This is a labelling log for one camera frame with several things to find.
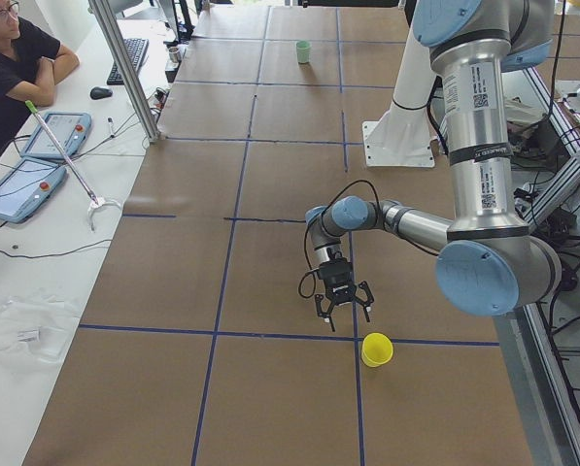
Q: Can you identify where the aluminium frame post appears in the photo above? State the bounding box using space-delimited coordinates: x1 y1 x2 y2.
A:
88 0 160 144

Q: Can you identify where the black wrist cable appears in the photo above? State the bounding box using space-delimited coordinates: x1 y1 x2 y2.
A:
297 180 374 300

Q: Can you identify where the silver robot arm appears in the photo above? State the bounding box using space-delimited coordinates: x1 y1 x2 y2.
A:
305 1 562 322

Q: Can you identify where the black computer mouse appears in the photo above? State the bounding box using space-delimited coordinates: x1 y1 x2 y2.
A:
89 86 113 100

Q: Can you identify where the black keyboard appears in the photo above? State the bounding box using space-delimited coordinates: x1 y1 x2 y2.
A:
106 38 150 85

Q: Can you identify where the person in black shirt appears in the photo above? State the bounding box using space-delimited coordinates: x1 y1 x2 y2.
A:
0 1 80 153

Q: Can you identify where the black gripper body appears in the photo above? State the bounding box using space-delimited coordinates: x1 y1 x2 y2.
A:
317 258 357 306

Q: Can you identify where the green plastic cup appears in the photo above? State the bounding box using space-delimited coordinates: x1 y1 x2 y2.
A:
295 41 311 64

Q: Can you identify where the reacher grabber stick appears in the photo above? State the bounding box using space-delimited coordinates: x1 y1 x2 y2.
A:
24 100 122 232

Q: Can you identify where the near teach pendant tablet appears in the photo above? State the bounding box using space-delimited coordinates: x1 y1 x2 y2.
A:
0 157 66 223

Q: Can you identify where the metal cup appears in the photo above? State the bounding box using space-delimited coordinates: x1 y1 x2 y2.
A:
168 47 182 63

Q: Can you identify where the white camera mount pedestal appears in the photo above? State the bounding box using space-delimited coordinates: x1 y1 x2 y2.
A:
362 32 436 168

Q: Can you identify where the yellow plastic cup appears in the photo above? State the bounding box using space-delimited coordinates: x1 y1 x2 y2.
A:
360 332 394 368

